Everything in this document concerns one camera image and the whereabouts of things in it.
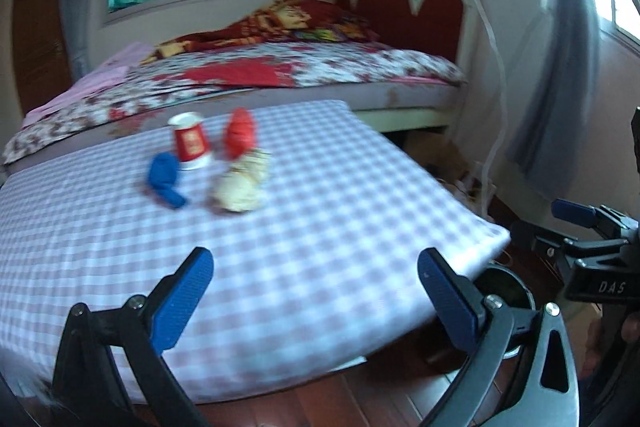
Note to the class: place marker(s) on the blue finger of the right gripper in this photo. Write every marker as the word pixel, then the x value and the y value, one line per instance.
pixel 597 218
pixel 545 243

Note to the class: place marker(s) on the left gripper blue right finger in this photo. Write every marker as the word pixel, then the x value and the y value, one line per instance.
pixel 508 329

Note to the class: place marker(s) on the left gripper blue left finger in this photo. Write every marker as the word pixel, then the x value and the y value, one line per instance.
pixel 155 320

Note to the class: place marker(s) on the person's right hand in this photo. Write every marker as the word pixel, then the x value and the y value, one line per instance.
pixel 614 323

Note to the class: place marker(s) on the grey curtain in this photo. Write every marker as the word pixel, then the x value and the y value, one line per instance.
pixel 546 146

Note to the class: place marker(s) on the red paper cup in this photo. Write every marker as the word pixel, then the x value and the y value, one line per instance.
pixel 192 146

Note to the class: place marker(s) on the pink checkered tablecloth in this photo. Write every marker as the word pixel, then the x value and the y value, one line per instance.
pixel 322 272

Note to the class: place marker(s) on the bed with floral sheet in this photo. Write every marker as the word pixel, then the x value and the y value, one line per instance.
pixel 188 77

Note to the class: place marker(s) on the red crumpled plastic bag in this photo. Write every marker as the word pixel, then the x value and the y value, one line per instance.
pixel 240 133

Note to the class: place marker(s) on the pink folded sheet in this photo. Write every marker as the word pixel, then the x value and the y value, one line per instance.
pixel 109 74

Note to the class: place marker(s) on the brown wooden door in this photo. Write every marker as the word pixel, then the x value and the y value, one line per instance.
pixel 40 60

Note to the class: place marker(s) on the red heart headboard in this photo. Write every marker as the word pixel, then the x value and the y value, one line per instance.
pixel 445 28

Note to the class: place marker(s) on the red patterned blanket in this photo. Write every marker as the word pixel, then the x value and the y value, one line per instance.
pixel 279 21

